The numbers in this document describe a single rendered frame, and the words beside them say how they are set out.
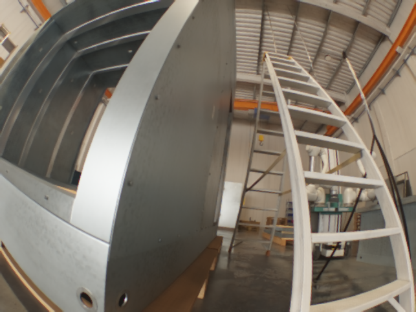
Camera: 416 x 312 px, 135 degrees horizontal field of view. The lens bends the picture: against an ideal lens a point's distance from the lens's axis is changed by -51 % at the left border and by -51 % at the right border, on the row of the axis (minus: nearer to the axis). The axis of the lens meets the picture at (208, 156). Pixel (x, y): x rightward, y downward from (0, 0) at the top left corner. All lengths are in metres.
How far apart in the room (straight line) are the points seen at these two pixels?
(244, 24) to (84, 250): 8.69
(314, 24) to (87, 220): 8.80
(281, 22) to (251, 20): 1.28
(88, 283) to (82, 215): 0.12
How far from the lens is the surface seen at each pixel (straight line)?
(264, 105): 10.52
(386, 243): 2.16
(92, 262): 0.32
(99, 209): 0.30
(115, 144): 0.32
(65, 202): 0.37
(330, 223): 2.80
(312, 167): 2.45
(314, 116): 1.06
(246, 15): 8.47
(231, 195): 7.83
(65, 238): 0.37
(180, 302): 0.58
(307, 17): 8.57
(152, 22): 3.28
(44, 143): 4.10
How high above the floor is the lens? 0.45
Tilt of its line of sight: 19 degrees up
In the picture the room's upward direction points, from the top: 10 degrees clockwise
